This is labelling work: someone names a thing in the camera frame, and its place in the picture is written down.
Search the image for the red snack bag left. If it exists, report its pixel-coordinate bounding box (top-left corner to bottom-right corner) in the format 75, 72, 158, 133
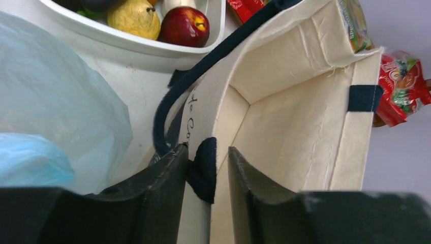
226, 0, 269, 25

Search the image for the white mushroom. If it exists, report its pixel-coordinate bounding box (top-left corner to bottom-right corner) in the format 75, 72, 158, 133
162, 0, 196, 16

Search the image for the yellow pear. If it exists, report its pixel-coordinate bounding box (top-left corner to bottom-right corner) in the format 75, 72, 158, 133
107, 0, 161, 40

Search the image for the red snack bag right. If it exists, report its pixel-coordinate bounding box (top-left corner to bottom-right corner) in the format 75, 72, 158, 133
373, 49, 430, 127

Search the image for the red snack bag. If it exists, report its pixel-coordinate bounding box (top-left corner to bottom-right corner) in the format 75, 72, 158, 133
373, 49, 430, 127
226, 0, 269, 25

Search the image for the green candy bag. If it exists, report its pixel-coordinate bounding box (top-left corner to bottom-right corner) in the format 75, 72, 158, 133
338, 0, 375, 53

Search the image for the purple eggplant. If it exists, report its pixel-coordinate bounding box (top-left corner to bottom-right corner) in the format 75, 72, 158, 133
80, 0, 126, 13

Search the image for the light blue plastic bag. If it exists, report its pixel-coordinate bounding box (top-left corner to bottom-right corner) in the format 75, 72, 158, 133
1, 12, 133, 194

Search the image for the white vegetable tray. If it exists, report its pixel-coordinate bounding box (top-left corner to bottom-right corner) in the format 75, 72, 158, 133
37, 0, 226, 58

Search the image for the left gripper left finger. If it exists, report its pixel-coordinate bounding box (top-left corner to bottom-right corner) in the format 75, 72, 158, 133
1, 144, 188, 243

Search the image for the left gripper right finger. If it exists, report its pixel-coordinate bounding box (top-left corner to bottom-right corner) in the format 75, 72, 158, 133
228, 147, 430, 243

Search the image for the red apple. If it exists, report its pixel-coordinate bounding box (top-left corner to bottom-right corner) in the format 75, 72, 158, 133
158, 6, 210, 48

